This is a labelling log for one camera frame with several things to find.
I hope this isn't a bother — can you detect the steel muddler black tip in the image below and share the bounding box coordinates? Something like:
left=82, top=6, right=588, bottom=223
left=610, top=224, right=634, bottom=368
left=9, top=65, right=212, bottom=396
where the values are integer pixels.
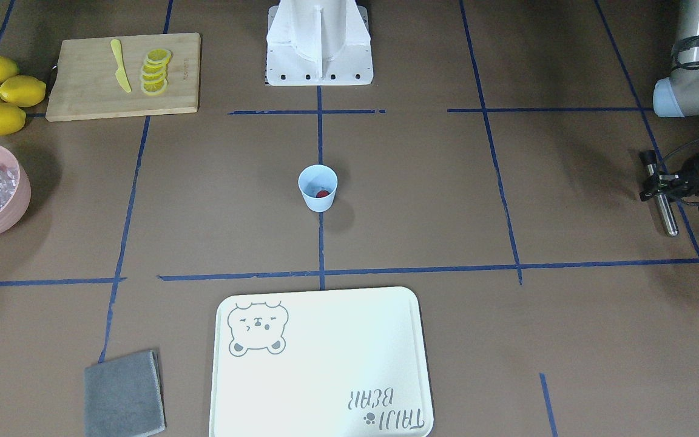
left=639, top=150, right=679, bottom=236

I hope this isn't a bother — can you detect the light blue plastic cup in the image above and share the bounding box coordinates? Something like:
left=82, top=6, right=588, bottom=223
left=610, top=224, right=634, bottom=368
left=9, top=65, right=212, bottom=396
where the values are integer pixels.
left=299, top=165, right=338, bottom=213

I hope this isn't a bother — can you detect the cream bear serving tray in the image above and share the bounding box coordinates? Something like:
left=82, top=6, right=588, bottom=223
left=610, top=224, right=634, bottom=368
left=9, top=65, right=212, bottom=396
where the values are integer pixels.
left=208, top=286, right=434, bottom=436

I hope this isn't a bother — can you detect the lemon slices row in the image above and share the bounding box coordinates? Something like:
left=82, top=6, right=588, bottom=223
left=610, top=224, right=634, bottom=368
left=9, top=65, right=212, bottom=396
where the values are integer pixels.
left=139, top=48, right=172, bottom=96

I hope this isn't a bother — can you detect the yellow plastic knife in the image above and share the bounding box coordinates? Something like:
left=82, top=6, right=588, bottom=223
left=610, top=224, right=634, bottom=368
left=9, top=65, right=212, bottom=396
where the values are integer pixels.
left=109, top=38, right=132, bottom=93

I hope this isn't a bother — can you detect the bamboo cutting board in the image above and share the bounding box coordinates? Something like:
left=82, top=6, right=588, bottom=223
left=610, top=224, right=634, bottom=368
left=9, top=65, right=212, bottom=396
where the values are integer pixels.
left=46, top=33, right=201, bottom=122

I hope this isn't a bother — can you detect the grey folded cloth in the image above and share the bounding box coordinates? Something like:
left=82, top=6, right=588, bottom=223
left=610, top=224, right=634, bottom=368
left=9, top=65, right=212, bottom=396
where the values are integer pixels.
left=83, top=350, right=166, bottom=436

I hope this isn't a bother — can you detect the yellow lemon lower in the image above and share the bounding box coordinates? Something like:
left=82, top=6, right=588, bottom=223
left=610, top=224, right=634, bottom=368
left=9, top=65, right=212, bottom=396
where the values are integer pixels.
left=0, top=75, right=47, bottom=107

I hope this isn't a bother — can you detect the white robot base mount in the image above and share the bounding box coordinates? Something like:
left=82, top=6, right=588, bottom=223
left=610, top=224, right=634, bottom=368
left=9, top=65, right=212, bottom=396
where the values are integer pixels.
left=265, top=1, right=374, bottom=87

